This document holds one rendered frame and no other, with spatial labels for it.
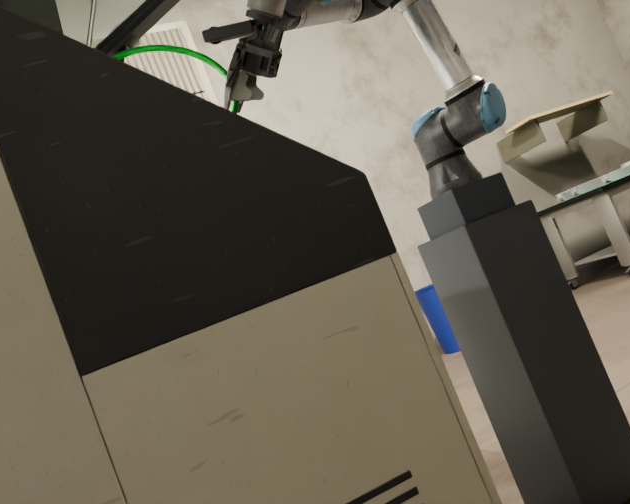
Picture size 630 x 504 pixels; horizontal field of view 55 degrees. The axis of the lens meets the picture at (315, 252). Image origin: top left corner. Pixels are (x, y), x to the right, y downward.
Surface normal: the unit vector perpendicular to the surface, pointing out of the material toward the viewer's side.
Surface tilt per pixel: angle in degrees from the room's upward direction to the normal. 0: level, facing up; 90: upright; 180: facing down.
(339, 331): 90
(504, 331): 90
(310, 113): 90
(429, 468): 90
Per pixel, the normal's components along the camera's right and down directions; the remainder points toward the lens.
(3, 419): 0.27, -0.18
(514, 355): -0.86, 0.31
